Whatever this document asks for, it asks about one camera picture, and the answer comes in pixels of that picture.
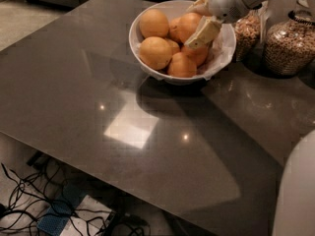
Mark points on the blue box on floor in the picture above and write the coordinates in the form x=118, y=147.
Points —
x=60, y=211

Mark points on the white paper bowl liner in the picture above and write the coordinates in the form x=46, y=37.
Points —
x=220, y=53

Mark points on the glass jar of nuts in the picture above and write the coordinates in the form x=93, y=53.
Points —
x=247, y=32

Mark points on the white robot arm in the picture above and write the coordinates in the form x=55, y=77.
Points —
x=295, y=212

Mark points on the white paper on floor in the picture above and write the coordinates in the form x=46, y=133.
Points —
x=91, y=218

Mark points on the glass jar of cereal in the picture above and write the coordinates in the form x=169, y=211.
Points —
x=290, y=45

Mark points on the white ceramic bowl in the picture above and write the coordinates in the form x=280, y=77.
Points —
x=172, y=9

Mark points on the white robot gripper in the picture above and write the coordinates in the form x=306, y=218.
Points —
x=226, y=3

